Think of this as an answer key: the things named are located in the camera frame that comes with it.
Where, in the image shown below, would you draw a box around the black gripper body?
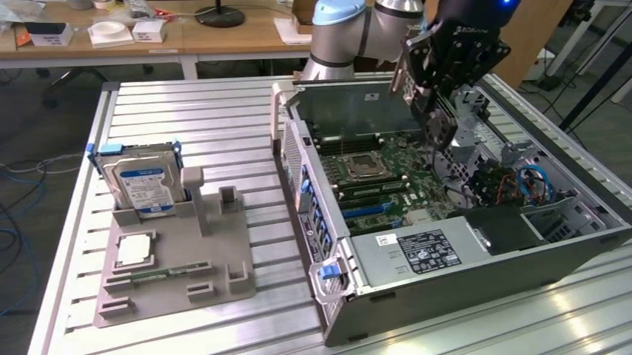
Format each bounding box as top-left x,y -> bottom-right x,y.
429,0 -> 522,44

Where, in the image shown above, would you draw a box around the wooden cabinet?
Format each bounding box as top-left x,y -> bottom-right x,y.
422,0 -> 574,90

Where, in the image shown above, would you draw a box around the metal disk bay cage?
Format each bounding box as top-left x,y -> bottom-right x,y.
433,85 -> 501,186

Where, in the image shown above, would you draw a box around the black stand leg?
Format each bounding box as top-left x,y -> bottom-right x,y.
558,10 -> 632,131

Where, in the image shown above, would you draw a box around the black RAM slot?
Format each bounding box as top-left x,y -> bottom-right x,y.
335,177 -> 406,189
319,144 -> 385,154
316,137 -> 382,146
336,180 -> 409,192
338,184 -> 410,196
319,141 -> 383,150
315,133 -> 381,142
339,188 -> 413,200

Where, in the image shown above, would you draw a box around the brown cardboard box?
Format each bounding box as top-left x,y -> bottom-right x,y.
290,0 -> 318,27

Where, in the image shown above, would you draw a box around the white paper sheet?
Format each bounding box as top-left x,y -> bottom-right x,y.
272,17 -> 315,46

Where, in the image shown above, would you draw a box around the metal CPU socket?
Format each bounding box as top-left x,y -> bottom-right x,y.
344,153 -> 390,183

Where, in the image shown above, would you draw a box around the green motherboard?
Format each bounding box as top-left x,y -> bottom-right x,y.
308,131 -> 465,237

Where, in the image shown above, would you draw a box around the black expansion slot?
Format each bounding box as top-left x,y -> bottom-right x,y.
342,197 -> 397,209

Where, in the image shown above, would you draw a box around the wooden desk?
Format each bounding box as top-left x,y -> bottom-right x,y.
0,0 -> 451,72

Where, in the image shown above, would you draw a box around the black lamp base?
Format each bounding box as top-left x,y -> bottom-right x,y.
193,0 -> 247,29

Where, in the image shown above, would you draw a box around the blue expansion slot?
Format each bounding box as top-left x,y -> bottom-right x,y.
343,204 -> 394,220

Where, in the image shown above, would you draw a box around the small metal disk bay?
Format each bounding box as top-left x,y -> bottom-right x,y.
519,197 -> 609,245

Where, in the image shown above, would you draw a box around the gray power supply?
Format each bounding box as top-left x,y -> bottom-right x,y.
347,216 -> 490,294

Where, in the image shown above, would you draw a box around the small white box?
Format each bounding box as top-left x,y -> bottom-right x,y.
131,19 -> 168,44

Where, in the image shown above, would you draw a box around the blue case latch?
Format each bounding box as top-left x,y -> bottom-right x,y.
316,265 -> 342,285

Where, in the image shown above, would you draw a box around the white round holder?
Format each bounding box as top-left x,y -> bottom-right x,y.
87,21 -> 135,50

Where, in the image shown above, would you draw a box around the open dark PC case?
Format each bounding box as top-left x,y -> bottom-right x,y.
270,68 -> 632,348

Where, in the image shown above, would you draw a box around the hard disk with blue label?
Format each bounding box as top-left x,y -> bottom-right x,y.
104,153 -> 177,223

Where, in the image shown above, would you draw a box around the hard disk drive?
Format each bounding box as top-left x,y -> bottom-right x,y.
85,139 -> 187,208

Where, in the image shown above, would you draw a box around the black chair base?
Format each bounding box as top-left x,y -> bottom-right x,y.
40,66 -> 111,109

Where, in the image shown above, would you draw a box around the gray parts rack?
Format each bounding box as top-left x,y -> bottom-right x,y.
92,166 -> 258,330

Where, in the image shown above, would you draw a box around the white box with black top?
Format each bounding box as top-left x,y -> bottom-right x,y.
24,21 -> 76,47

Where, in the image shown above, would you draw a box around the green RAM stick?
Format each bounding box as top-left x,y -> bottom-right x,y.
129,261 -> 210,284

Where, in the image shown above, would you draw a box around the silver CPU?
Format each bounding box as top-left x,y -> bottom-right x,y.
115,234 -> 152,266

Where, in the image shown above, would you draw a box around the white table frame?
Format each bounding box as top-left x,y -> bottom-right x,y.
546,0 -> 632,105

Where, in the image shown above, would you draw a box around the gray case handle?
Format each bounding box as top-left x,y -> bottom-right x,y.
270,81 -> 298,142
307,257 -> 358,305

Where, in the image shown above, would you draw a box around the blue wire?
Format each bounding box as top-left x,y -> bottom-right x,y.
514,163 -> 553,203

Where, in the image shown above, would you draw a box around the black wire bundle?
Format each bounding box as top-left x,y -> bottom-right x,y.
433,147 -> 495,212

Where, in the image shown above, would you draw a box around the red wires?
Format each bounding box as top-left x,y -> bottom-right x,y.
497,172 -> 518,205

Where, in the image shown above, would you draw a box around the white floor cable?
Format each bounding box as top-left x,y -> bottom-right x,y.
0,152 -> 85,175

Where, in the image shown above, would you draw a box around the blue floor cable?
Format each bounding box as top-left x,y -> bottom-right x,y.
0,169 -> 44,317

